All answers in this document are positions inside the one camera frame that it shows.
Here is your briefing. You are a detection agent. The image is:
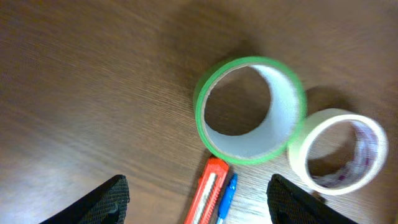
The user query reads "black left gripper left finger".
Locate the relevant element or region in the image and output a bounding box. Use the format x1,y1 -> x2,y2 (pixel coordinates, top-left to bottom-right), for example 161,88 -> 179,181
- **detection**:
43,175 -> 130,224

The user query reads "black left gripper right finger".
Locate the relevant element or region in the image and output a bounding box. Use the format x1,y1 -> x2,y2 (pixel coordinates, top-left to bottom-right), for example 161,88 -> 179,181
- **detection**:
267,174 -> 357,224

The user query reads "blue pen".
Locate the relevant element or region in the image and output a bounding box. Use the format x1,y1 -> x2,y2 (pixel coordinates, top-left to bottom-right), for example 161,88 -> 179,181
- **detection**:
216,173 -> 238,224

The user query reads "white masking tape roll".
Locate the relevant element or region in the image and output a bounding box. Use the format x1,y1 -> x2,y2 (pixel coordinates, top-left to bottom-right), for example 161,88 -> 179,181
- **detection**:
288,108 -> 389,195

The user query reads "orange utility knife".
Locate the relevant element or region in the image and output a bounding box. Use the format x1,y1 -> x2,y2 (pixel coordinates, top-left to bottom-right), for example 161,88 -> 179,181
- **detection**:
184,157 -> 229,224

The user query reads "green tape roll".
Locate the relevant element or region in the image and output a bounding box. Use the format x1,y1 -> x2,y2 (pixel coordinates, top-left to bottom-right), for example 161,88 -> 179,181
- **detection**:
193,56 -> 307,165

